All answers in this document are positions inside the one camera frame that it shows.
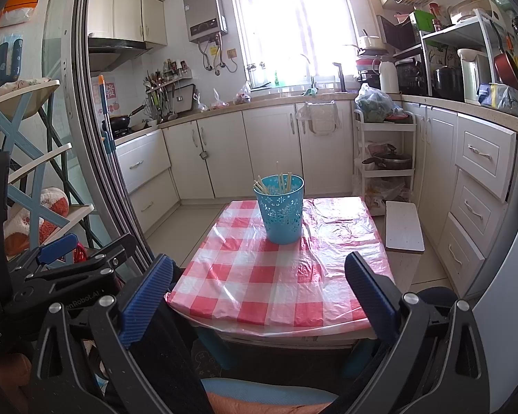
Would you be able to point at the white electric kettle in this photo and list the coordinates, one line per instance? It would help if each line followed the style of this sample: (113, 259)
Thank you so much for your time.
(475, 72)

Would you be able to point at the red pan on rack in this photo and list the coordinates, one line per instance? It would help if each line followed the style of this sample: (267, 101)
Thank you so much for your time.
(506, 69)

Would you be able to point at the blue perforated plastic basket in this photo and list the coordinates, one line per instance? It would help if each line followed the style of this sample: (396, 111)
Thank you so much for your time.
(282, 214)

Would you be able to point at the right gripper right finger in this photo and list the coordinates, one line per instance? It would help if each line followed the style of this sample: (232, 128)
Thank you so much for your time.
(377, 295)

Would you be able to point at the green vegetable plastic bag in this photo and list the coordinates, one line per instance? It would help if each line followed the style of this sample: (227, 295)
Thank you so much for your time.
(376, 106)

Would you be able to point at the black frying pan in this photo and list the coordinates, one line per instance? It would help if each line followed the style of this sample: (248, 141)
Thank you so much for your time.
(121, 122)

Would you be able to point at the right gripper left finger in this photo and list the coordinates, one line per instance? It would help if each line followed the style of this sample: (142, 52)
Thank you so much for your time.
(138, 311)

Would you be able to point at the red white checkered tablecloth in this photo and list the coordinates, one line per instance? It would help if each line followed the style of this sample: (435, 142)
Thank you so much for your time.
(239, 282)

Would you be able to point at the grey gas water heater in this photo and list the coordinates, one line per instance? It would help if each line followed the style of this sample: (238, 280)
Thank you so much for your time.
(204, 19)

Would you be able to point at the white thermos jug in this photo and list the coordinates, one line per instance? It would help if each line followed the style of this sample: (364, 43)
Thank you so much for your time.
(389, 81)

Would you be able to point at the black range hood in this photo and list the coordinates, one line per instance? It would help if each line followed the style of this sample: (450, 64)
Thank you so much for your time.
(107, 54)

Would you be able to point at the blue white folding shelf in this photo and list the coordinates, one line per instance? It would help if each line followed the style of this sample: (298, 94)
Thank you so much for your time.
(38, 215)

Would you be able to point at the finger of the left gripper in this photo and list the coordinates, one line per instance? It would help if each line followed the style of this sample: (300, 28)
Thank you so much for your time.
(57, 249)

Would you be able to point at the white rolling storage cart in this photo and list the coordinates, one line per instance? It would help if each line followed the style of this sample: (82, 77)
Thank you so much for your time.
(385, 159)

